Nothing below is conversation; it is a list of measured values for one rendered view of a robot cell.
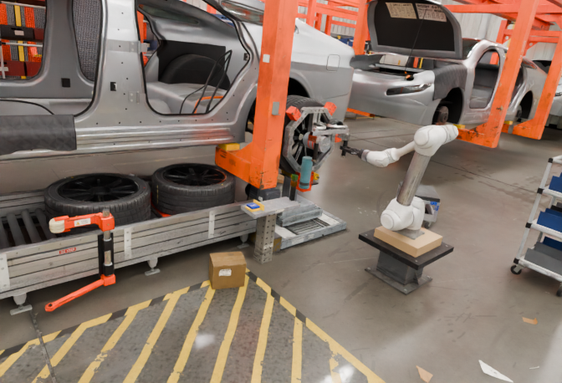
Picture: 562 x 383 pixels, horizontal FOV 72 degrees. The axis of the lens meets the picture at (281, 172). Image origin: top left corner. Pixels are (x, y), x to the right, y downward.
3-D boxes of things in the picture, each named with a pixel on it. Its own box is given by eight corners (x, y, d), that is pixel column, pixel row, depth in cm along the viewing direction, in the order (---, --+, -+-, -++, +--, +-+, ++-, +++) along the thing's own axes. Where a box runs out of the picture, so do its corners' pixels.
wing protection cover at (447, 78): (443, 98, 580) (452, 63, 564) (462, 101, 558) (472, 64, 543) (418, 97, 535) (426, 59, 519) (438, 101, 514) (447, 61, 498)
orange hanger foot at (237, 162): (230, 161, 348) (232, 125, 338) (265, 180, 311) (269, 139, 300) (213, 164, 338) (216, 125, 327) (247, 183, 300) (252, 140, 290)
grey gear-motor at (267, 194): (251, 206, 367) (254, 172, 356) (278, 224, 337) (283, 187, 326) (235, 210, 355) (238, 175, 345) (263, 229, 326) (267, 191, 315)
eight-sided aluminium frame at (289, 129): (325, 165, 350) (334, 106, 333) (330, 168, 345) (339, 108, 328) (279, 172, 315) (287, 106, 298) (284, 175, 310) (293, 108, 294)
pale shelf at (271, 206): (285, 199, 303) (286, 196, 302) (300, 207, 291) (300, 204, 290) (240, 209, 276) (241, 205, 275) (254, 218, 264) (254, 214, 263)
